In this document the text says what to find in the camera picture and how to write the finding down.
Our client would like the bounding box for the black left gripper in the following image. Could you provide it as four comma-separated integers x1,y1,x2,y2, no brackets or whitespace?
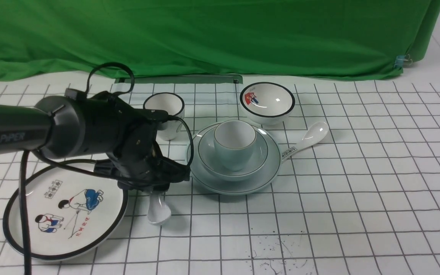
94,111,191,191

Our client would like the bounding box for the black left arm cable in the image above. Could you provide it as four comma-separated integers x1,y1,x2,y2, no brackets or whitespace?
18,62,194,275

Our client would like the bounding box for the white cartoon plate black rim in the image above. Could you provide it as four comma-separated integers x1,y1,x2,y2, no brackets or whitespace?
3,159,128,262

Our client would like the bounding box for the green backdrop cloth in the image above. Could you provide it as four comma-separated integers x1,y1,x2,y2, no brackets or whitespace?
0,0,440,81

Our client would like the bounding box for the pale blue bowl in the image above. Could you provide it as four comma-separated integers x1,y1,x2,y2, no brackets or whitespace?
196,124,269,182

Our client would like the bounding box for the blue binder clip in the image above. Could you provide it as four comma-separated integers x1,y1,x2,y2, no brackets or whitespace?
393,54,413,69

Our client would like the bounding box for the plain white spoon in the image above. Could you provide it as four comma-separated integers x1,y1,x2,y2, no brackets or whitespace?
147,190,171,226

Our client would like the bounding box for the pale blue plate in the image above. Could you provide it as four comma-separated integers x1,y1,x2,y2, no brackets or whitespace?
190,123,282,196

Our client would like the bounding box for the white cup black rim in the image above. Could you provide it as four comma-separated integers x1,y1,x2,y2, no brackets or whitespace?
143,92,185,141

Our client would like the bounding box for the dark metal floor strip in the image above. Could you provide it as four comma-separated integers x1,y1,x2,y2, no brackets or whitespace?
134,74,243,85

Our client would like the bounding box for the white bowl black rim cartoon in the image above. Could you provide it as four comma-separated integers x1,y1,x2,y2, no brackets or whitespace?
239,82,296,126

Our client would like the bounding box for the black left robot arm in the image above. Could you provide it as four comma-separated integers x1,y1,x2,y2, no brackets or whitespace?
0,89,193,191

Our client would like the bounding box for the white spoon with label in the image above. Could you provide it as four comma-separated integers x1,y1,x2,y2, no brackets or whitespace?
281,121,329,162

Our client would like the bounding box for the pale blue cup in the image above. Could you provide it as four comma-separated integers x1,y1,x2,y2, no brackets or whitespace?
214,120,257,171

